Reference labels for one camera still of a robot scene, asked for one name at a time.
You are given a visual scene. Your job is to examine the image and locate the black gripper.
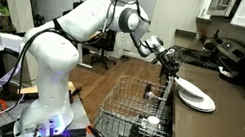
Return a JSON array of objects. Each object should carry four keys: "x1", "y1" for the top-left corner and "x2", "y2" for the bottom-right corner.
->
[{"x1": 155, "y1": 46, "x2": 186, "y2": 83}]

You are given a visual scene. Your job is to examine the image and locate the white ceramic mug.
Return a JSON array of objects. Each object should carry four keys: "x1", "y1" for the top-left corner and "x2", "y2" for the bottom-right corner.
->
[{"x1": 145, "y1": 115, "x2": 162, "y2": 131}]

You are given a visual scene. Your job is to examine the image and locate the dark glass bottle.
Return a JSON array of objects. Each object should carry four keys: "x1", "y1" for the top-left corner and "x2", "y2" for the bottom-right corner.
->
[{"x1": 213, "y1": 28, "x2": 222, "y2": 42}]

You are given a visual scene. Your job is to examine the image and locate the white drawer unit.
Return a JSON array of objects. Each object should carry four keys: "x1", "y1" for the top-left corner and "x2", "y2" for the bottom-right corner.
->
[{"x1": 112, "y1": 31, "x2": 130, "y2": 61}]

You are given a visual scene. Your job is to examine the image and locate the steel black stove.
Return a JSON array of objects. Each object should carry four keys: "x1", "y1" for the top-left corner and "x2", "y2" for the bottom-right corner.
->
[{"x1": 165, "y1": 28, "x2": 245, "y2": 88}]

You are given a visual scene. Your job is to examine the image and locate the black office chair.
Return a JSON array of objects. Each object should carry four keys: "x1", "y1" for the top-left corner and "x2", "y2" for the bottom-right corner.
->
[{"x1": 86, "y1": 27, "x2": 124, "y2": 72}]

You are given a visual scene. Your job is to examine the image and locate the narrow white upper cabinet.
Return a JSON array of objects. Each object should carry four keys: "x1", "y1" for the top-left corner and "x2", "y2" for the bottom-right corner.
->
[{"x1": 195, "y1": 0, "x2": 216, "y2": 21}]

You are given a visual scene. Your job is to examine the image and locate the steel microwave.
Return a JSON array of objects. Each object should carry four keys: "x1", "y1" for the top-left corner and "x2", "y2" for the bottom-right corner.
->
[{"x1": 206, "y1": 0, "x2": 243, "y2": 21}]

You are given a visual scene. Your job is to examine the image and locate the wooden desk white legs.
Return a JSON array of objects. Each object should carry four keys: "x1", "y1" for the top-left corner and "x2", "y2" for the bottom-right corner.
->
[{"x1": 71, "y1": 34, "x2": 99, "y2": 70}]

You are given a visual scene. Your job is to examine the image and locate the metal robot table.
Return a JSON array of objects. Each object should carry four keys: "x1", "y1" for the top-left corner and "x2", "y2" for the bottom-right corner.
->
[{"x1": 0, "y1": 68, "x2": 117, "y2": 137}]

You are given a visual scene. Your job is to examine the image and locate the white box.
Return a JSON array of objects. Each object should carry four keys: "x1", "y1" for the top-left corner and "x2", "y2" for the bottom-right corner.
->
[{"x1": 0, "y1": 31, "x2": 29, "y2": 62}]

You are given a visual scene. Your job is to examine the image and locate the wire dishwasher rack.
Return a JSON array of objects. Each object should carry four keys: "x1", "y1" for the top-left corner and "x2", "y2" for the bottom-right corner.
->
[{"x1": 92, "y1": 63, "x2": 184, "y2": 137}]

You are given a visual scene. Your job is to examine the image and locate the orange handled clamp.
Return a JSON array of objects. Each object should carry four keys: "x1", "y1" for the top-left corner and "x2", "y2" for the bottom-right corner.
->
[{"x1": 84, "y1": 123, "x2": 108, "y2": 137}]

